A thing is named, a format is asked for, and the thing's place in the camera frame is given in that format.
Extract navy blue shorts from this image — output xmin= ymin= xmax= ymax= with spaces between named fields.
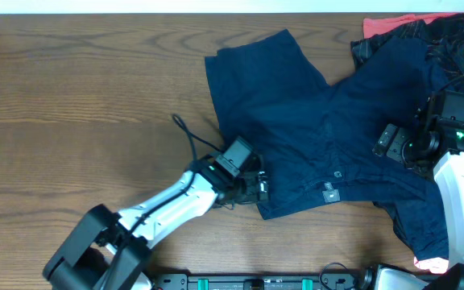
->
xmin=205 ymin=31 xmax=429 ymax=219

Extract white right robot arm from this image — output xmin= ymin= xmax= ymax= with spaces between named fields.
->
xmin=370 ymin=124 xmax=464 ymax=289

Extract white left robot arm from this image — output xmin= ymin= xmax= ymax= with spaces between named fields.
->
xmin=43 ymin=160 xmax=268 ymax=289

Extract blue garment in pile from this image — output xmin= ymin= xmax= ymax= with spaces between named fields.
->
xmin=378 ymin=68 xmax=464 ymax=260

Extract black striped garment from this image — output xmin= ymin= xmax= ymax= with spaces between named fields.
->
xmin=350 ymin=13 xmax=464 ymax=80

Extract coral pink garment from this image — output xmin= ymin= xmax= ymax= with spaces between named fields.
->
xmin=362 ymin=13 xmax=455 ymax=39

